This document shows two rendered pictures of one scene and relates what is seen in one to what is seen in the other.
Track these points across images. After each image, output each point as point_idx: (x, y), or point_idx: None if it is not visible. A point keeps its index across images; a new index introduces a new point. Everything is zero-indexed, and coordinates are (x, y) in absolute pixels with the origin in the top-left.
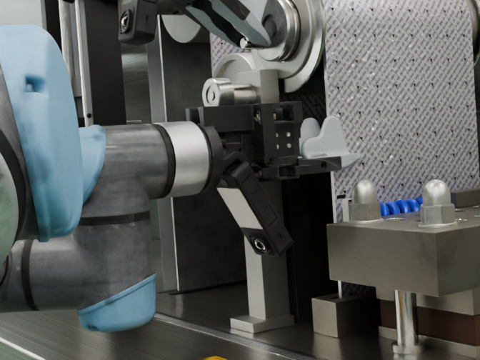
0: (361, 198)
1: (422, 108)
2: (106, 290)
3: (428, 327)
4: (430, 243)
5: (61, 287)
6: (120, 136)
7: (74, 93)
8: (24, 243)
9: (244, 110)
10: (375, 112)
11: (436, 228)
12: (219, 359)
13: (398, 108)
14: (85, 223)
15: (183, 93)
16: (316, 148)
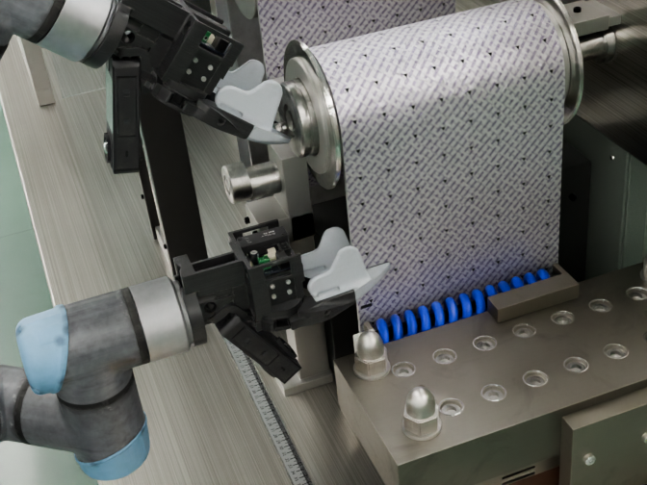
0: (362, 355)
1: (481, 194)
2: (90, 455)
3: None
4: (395, 469)
5: (52, 445)
6: (85, 334)
7: None
8: (16, 398)
9: (234, 268)
10: (413, 216)
11: (409, 446)
12: None
13: (447, 203)
14: (63, 403)
15: (259, 44)
16: (325, 284)
